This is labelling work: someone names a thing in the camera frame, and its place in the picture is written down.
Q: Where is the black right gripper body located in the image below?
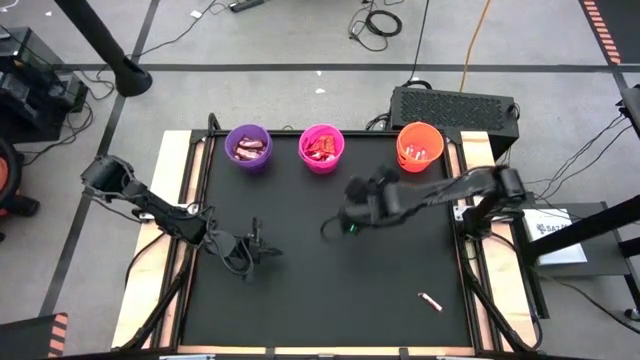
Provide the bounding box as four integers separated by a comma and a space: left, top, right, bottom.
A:
339, 167, 404, 234

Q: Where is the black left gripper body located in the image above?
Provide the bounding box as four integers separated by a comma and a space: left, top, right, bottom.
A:
207, 217, 262, 282

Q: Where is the pink halloween bucket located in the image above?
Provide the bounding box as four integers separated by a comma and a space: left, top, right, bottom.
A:
297, 123, 346, 176

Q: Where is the purple halloween bucket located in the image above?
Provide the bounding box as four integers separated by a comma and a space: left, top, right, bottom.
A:
224, 123, 274, 175

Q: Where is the orange jack-o-lantern bucket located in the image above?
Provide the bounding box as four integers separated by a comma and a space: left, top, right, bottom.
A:
395, 121, 446, 174

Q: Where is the black computer case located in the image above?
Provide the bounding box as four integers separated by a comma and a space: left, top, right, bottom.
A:
387, 85, 521, 161

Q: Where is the white printed box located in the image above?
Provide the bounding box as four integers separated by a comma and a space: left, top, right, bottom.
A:
521, 207, 590, 266

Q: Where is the orange black wheeled machine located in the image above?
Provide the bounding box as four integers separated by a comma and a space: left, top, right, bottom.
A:
0, 137, 42, 242

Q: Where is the black stand beam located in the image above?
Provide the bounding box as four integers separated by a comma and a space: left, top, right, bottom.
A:
527, 193, 640, 261

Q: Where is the black orange striped mat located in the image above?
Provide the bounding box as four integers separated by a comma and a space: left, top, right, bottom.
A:
0, 311, 70, 360
578, 0, 640, 66

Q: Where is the black power strip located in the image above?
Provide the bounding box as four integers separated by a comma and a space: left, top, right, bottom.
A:
228, 0, 266, 14

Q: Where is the black pole stand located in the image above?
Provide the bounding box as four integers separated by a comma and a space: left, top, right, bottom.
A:
52, 0, 154, 98

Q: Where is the black equipment rack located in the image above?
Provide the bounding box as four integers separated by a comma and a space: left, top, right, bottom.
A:
0, 26, 91, 145

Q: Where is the black side monitor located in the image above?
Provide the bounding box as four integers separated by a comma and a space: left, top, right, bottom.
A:
617, 83, 640, 140

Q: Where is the coiled black cable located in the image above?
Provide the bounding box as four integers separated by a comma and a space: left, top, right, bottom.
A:
347, 0, 404, 53

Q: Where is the black hanging cable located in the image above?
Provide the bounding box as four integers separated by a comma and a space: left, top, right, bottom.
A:
402, 0, 432, 90

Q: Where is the yellow orange hanging cord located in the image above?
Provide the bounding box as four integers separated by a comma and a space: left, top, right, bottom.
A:
458, 0, 494, 94

